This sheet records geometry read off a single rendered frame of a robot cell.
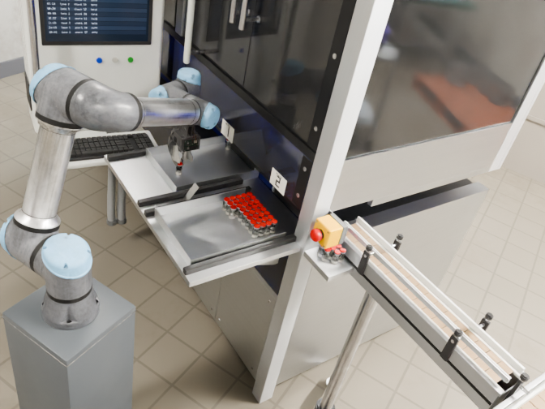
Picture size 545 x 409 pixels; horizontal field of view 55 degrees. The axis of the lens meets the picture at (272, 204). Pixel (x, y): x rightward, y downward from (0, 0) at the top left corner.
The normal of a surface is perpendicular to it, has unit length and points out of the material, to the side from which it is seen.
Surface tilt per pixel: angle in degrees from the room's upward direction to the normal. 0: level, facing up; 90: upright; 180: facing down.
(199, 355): 0
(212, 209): 0
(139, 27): 90
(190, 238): 0
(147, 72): 90
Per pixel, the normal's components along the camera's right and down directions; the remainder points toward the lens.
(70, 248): 0.29, -0.73
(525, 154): -0.52, 0.44
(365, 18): -0.82, 0.22
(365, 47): 0.55, 0.58
